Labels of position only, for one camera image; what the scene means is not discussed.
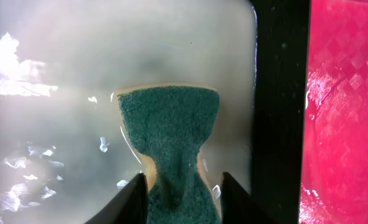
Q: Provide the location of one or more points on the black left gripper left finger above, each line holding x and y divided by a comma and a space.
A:
129, 206

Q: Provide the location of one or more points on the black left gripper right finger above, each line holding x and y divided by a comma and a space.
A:
237, 206

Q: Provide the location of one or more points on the green yellow sponge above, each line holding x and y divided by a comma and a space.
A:
168, 125

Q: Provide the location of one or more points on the black tray with soapy water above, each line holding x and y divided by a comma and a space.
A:
63, 149

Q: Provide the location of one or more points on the red plastic tray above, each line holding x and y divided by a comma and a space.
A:
334, 185

